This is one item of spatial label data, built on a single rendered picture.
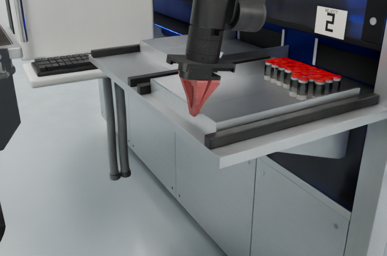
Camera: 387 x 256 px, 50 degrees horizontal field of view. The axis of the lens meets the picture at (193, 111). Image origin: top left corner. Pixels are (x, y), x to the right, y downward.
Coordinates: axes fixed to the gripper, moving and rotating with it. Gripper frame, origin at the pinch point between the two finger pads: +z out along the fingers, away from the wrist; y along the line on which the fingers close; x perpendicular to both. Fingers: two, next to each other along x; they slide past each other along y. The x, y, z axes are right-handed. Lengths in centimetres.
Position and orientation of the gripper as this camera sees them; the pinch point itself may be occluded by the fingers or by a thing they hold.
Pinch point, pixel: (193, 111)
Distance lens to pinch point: 71.3
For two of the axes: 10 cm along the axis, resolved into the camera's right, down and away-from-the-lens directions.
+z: -1.5, 9.4, 3.0
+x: -5.0, -3.4, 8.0
